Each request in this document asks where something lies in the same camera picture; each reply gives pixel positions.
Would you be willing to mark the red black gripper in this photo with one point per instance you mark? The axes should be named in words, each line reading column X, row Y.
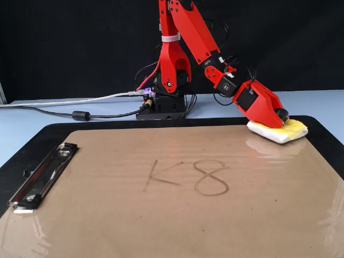
column 244, row 98

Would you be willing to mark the yellow sponge with black knob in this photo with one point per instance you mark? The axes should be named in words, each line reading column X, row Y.
column 293, row 129

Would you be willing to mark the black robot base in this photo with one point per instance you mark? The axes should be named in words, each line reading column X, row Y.
column 166, row 107

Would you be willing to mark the controller board with LED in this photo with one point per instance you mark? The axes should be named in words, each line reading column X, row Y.
column 149, row 92

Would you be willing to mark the brown clipboard board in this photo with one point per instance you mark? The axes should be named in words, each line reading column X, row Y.
column 161, row 215

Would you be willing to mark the black backdrop cloth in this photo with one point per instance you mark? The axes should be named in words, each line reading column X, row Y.
column 53, row 40

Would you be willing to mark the silver metal clipboard clip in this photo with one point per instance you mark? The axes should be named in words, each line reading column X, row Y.
column 40, row 180

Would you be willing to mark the grey frame post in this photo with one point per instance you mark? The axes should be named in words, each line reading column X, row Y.
column 2, row 94

